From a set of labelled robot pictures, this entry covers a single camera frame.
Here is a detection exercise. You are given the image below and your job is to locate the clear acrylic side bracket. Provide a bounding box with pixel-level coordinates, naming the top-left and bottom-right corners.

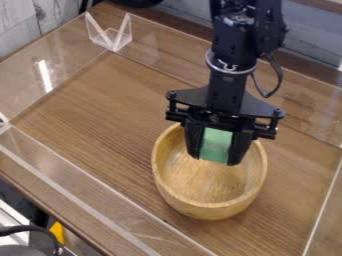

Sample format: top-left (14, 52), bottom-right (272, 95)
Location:
top-left (0, 112), bottom-right (10, 135)

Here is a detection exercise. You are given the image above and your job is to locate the yellow sticker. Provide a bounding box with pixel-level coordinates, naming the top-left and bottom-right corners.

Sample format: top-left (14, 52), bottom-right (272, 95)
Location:
top-left (49, 222), bottom-right (65, 245)

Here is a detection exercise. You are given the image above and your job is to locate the black cable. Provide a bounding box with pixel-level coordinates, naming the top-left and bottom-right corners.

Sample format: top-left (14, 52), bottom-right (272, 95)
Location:
top-left (0, 225), bottom-right (61, 256)

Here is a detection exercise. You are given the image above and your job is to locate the clear acrylic corner bracket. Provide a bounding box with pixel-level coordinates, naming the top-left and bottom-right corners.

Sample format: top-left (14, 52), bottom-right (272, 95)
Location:
top-left (84, 13), bottom-right (132, 52)

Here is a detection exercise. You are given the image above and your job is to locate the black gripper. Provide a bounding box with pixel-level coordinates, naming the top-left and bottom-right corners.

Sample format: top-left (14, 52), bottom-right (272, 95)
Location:
top-left (165, 71), bottom-right (284, 166)

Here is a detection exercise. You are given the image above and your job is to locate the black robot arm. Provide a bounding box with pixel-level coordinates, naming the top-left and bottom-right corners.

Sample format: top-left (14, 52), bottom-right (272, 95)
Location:
top-left (165, 0), bottom-right (287, 166)

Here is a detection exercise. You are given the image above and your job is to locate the brown wooden bowl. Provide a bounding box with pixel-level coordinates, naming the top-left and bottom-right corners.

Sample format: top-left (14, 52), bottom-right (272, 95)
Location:
top-left (151, 124), bottom-right (267, 221)

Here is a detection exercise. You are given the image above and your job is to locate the green rectangular block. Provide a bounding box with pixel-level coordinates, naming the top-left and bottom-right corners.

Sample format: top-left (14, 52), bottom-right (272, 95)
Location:
top-left (199, 128), bottom-right (232, 164)

